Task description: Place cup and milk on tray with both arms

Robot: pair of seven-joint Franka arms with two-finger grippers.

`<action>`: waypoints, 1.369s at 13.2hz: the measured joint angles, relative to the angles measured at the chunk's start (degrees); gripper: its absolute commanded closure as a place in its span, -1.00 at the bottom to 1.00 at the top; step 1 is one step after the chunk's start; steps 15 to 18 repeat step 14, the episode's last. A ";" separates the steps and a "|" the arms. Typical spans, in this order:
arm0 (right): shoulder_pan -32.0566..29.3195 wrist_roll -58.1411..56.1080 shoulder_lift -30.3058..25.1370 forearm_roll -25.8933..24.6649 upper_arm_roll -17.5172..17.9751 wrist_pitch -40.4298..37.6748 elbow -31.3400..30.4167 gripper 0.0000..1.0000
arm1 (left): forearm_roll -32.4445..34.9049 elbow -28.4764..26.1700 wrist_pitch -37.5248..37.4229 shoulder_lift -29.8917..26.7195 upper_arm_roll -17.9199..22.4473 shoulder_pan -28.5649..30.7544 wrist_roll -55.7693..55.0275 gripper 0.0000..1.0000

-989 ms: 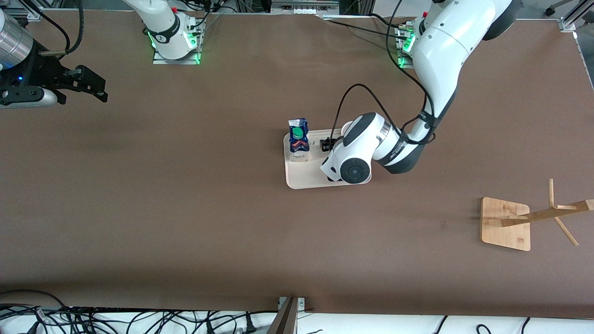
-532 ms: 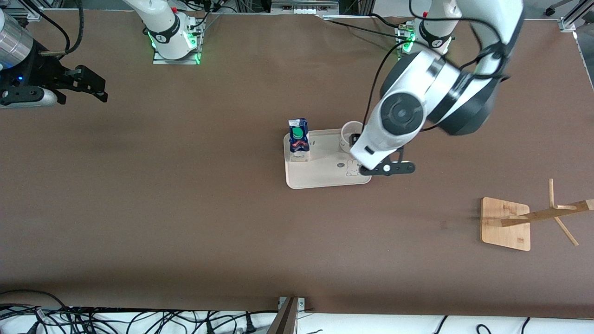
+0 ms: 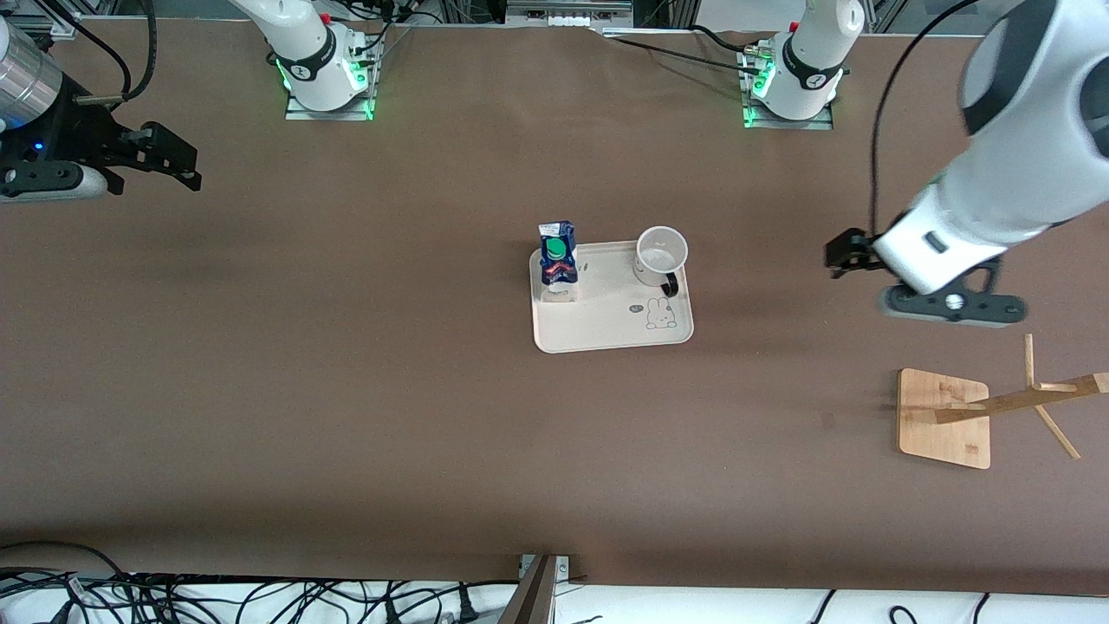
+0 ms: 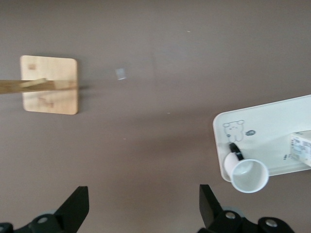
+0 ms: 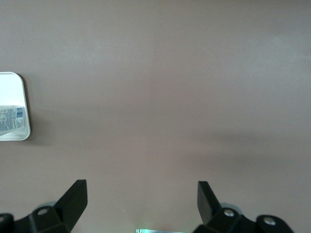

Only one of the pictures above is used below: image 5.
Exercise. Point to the blue milk carton green cap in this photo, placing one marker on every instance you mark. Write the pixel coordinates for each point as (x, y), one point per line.
(9, 120)

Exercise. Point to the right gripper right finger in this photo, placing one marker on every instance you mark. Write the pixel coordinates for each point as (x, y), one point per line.
(218, 218)

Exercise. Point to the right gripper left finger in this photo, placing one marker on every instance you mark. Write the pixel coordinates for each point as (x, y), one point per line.
(60, 213)

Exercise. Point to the cream rabbit print tray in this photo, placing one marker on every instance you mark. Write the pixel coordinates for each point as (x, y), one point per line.
(12, 92)

